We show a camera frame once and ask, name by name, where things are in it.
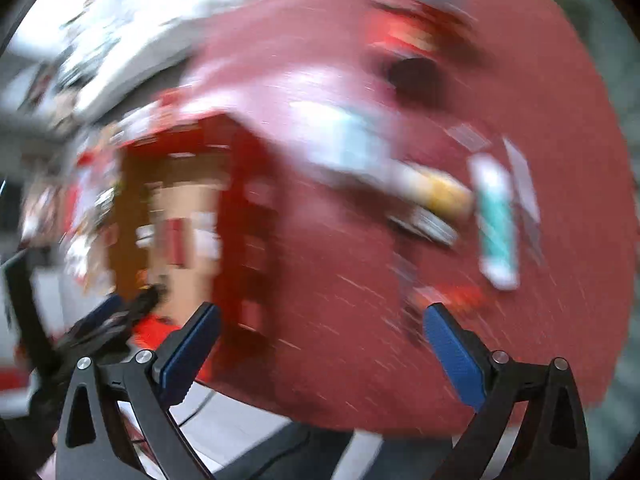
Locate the red can lying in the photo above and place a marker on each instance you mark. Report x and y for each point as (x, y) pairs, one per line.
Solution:
(403, 50)

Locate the white blanket bed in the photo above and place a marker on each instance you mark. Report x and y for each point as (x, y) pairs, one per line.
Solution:
(101, 49)

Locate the red lighter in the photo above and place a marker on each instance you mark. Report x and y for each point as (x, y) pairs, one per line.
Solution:
(454, 298)

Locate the clear plastic container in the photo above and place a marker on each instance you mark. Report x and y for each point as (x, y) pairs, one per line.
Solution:
(343, 143)

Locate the small patterned packet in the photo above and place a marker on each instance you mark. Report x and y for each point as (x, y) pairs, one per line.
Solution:
(422, 224)

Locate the red paper cup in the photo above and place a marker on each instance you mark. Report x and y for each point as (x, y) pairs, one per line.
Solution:
(448, 18)

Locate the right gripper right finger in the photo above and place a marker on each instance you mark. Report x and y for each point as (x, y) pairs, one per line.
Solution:
(552, 442)

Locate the teal white glue stick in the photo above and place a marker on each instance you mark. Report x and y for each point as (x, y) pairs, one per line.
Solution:
(495, 222)

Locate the yellow label pill bottle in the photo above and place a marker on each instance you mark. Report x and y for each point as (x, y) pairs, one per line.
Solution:
(434, 190)

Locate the black marker pen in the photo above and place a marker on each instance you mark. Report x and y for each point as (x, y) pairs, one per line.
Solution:
(410, 314)

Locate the small red box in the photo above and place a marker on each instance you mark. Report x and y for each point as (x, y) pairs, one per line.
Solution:
(176, 234)

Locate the red cardboard box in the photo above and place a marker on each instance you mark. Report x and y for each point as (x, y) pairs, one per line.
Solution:
(225, 179)

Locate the white silver pen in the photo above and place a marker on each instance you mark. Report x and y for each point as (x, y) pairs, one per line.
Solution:
(527, 199)

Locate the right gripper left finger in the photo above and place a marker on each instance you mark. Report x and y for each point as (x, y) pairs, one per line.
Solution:
(93, 442)

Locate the red gel pen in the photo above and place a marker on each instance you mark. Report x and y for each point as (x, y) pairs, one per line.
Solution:
(468, 137)

